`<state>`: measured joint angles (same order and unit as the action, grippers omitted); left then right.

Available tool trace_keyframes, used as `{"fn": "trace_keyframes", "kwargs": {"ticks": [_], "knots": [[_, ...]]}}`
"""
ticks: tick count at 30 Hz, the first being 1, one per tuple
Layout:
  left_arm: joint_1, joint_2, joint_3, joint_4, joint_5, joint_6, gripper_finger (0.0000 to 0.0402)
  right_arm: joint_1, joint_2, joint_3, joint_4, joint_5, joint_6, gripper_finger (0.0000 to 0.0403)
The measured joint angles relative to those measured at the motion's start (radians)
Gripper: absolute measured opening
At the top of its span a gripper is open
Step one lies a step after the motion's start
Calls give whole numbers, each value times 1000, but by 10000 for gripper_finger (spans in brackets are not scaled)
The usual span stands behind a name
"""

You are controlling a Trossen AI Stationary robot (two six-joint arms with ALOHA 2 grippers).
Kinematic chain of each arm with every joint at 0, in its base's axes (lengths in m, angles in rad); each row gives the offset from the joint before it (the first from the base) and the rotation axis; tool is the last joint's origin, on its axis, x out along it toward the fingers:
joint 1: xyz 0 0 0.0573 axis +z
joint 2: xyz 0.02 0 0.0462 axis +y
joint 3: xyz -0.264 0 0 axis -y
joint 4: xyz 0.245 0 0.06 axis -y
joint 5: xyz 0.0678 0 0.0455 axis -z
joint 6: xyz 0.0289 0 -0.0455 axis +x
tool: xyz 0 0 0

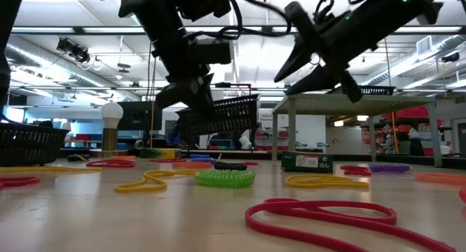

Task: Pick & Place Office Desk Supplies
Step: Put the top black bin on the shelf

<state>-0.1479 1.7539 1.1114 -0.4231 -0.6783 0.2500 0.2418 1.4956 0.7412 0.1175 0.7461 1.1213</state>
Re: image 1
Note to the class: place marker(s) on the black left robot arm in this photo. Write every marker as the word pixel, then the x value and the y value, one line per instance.
pixel 164 4

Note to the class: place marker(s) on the black coil wristband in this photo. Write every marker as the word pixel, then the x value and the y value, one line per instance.
pixel 229 166

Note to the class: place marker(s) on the black background monitor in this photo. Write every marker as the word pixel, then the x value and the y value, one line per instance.
pixel 138 115

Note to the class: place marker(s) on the sage green metal riser shelf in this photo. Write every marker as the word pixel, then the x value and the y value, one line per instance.
pixel 349 102

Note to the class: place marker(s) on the green coil wristband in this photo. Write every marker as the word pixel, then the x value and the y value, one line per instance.
pixel 224 179

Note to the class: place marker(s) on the small black object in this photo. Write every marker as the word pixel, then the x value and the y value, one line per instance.
pixel 78 157

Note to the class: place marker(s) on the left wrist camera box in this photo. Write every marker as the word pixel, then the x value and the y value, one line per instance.
pixel 211 51

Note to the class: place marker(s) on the rolling rack of parts bins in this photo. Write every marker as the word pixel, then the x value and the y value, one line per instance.
pixel 407 113

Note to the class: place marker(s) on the yellow rubber band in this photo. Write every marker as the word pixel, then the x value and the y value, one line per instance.
pixel 120 189
pixel 47 169
pixel 327 185

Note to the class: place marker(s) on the yellow blue Crayola crayon box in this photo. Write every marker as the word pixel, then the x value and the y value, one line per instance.
pixel 307 162

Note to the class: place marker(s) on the small white table lamp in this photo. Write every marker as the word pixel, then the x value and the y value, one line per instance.
pixel 66 126

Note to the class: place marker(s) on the orange coil wristband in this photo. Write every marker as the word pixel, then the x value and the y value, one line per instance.
pixel 123 158

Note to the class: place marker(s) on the white bulb desk lamp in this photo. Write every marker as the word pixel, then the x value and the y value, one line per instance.
pixel 111 115

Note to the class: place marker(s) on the person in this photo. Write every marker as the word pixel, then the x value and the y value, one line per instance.
pixel 45 124

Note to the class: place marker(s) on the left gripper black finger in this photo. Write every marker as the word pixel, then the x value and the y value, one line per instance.
pixel 205 95
pixel 174 93

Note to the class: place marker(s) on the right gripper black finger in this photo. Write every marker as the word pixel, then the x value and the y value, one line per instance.
pixel 320 81
pixel 300 59

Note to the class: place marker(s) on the black plastic mesh basket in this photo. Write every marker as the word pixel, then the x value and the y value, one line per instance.
pixel 364 90
pixel 225 117
pixel 29 142

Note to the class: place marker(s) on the blue coil wristband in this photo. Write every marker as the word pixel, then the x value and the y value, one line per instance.
pixel 199 156

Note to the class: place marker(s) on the orange rubber band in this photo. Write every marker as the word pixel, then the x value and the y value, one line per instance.
pixel 191 165
pixel 440 178

